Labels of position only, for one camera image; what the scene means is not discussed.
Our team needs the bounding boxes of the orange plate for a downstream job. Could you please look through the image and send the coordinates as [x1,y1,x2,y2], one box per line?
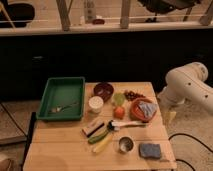
[130,98,157,122]

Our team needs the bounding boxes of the green toy pear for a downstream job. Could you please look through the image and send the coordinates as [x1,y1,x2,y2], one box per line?
[113,93,125,106]

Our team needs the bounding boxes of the orange toy tomato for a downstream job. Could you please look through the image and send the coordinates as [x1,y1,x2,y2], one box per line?
[114,106,125,119]

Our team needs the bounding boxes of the white lidded cup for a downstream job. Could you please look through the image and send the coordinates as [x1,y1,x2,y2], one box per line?
[88,96,104,113]

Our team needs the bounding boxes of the black cable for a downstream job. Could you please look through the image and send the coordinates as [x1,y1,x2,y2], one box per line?
[168,132,213,171]

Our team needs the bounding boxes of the crumpled grey cloth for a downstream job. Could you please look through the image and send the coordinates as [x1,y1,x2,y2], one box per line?
[138,101,157,118]

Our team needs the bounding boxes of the green plastic tray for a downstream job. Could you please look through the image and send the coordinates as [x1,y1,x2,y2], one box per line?
[37,77,85,121]

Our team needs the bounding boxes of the metal fork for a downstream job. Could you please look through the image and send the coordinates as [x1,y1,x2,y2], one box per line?
[50,102,78,113]

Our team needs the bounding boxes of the white handled dish brush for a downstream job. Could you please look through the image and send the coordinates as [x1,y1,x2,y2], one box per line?
[109,120,146,131]

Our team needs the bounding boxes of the green toy cucumber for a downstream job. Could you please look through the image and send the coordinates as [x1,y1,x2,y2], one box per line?
[88,130,109,144]

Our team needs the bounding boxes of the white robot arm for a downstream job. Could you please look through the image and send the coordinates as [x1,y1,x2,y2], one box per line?
[157,62,213,125]

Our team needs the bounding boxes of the dark red bowl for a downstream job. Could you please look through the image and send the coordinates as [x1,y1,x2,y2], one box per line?
[93,82,114,102]

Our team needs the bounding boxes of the black office chair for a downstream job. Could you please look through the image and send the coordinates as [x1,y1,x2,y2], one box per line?
[137,0,202,23]

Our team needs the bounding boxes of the small metal cup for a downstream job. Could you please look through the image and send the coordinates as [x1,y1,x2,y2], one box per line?
[119,137,134,153]

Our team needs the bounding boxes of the blue sponge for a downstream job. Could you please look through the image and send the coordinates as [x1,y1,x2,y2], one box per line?
[139,143,161,159]

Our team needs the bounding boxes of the dark chair at left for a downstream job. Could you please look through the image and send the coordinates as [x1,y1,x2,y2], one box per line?
[0,0,35,28]

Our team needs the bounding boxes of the red toy grapes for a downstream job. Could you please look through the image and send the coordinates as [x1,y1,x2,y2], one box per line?
[124,91,143,101]

